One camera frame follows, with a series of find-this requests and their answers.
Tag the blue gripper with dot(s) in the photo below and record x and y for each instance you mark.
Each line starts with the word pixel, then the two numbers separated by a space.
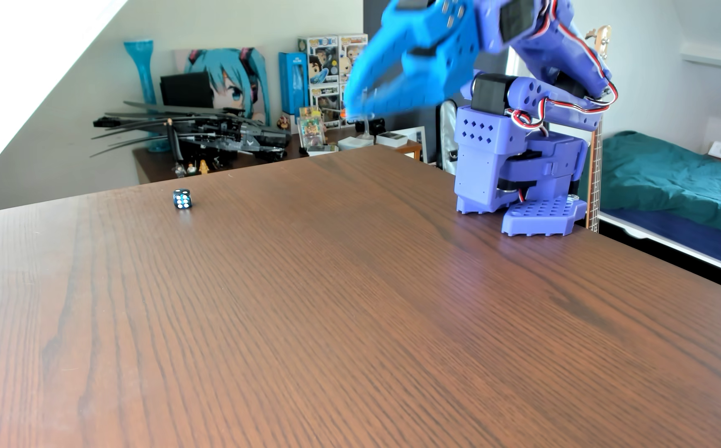
pixel 420 39

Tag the dark blue dice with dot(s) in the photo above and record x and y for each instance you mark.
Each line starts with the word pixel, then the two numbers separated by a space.
pixel 182 199

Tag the purple robot arm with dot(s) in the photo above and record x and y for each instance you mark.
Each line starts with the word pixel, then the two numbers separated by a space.
pixel 484 162

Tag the figure box with pale figure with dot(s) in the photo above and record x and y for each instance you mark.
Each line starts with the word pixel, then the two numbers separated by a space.
pixel 349 50

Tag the small black gadget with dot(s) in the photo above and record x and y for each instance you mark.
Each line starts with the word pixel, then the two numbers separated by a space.
pixel 376 125

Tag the black rimmed chair back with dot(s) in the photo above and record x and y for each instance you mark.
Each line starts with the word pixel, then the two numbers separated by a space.
pixel 446 134

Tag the flat white box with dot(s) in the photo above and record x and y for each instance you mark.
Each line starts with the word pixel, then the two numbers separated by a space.
pixel 391 139
pixel 354 143

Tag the figure box with dark-haired figure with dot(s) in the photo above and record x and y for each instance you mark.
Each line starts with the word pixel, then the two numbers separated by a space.
pixel 320 59

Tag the figure box with grey figure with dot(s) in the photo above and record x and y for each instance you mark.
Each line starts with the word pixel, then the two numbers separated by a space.
pixel 325 102

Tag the tall blue carton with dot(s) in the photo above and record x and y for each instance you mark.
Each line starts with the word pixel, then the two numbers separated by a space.
pixel 292 81

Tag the clear card display case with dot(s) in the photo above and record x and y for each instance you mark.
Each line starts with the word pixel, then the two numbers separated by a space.
pixel 312 130

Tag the small brown figurine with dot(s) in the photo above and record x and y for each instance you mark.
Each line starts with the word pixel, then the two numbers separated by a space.
pixel 283 122

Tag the anime girl picture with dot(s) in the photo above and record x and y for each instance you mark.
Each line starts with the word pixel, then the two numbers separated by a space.
pixel 236 81

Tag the black helicopter model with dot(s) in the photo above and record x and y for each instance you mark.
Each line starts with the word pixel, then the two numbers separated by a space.
pixel 236 134

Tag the bass guitar neck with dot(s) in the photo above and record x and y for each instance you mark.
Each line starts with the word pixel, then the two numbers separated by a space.
pixel 595 174

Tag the black box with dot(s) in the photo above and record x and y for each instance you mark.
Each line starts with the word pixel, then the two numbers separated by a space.
pixel 186 90

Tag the tiny yellow minifigure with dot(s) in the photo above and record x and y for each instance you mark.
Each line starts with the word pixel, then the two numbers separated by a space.
pixel 203 167

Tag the tiny black minifigure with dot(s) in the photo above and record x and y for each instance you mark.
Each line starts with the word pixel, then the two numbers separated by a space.
pixel 178 170

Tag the blue glass vase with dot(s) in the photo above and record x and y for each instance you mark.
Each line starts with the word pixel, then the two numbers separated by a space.
pixel 144 68

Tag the bed with teal blanket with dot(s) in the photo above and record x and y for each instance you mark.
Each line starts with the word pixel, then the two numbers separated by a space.
pixel 665 174

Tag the dark brown side desk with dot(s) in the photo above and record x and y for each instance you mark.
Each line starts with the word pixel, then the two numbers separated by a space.
pixel 155 165

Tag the dark blue mattress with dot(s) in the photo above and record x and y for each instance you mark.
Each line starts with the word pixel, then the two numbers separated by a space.
pixel 696 239

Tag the small picture frame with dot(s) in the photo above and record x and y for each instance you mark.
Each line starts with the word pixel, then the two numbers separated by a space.
pixel 419 135

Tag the white wall shelf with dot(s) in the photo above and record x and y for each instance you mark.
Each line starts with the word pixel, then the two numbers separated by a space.
pixel 718 57

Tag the white bed frame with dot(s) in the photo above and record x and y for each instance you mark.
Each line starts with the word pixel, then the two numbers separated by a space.
pixel 677 242

